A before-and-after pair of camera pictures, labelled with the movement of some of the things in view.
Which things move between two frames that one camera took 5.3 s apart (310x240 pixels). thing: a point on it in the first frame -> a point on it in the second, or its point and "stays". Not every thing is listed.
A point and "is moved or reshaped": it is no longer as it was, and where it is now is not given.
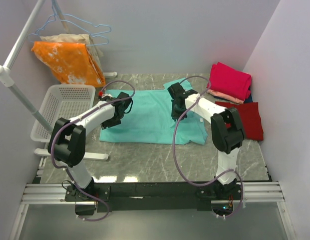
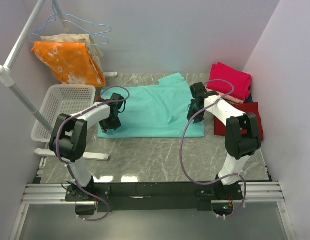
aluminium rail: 264,193 stays
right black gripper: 175,116 -> 190,112
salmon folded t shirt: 225,97 stays
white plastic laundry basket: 64,101 stays
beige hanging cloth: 95,52 stays
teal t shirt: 150,120 is moved or reshaped
